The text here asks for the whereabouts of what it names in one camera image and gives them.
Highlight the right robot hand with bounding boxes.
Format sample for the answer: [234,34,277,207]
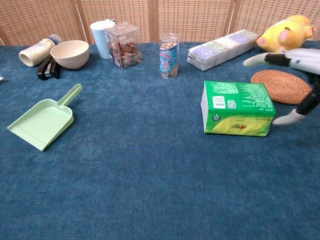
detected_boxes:
[242,47,320,126]

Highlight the green tissue pack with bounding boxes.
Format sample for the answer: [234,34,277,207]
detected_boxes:
[200,80,277,138]

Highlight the long multipack of tissue packets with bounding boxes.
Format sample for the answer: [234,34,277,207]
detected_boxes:
[186,29,261,72]

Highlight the yellow plush toy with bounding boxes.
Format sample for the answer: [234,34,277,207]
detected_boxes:
[256,14,317,54]

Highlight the woven rattan coaster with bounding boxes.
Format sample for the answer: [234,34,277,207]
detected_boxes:
[250,69,313,105]

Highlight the clear cylinder snack jar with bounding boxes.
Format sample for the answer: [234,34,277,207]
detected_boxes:
[158,33,180,80]

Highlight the woven folding screen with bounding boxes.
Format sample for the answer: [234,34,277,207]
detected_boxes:
[0,0,320,46]

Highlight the clear box of brown cookies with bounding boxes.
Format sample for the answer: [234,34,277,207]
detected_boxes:
[104,22,144,71]

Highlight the light blue plastic cup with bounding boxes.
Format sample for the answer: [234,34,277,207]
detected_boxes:
[89,18,117,60]

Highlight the beige ribbed bowl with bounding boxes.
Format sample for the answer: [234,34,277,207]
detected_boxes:
[49,40,90,70]

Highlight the black stapler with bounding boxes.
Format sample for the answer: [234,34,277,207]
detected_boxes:
[36,55,62,81]

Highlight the light green dustpan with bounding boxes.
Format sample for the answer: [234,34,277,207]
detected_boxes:
[6,83,83,152]

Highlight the cream squeeze bottle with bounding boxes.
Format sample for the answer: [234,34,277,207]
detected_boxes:
[18,33,63,68]

